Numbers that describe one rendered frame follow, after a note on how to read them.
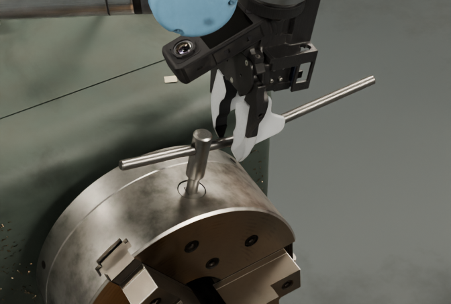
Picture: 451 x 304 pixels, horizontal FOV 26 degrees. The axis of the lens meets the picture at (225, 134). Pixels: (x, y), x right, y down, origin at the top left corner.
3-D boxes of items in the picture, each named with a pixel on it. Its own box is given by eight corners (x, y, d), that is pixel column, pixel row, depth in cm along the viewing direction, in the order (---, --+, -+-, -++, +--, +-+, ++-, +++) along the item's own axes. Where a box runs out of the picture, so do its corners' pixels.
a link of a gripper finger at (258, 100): (264, 141, 107) (272, 70, 103) (252, 145, 107) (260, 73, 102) (242, 122, 111) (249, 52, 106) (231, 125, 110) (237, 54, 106)
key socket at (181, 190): (182, 219, 115) (185, 202, 114) (170, 201, 117) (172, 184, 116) (207, 213, 117) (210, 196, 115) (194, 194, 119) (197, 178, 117)
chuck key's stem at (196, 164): (184, 215, 116) (198, 141, 109) (176, 203, 117) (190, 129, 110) (200, 211, 117) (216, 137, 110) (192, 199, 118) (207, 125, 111)
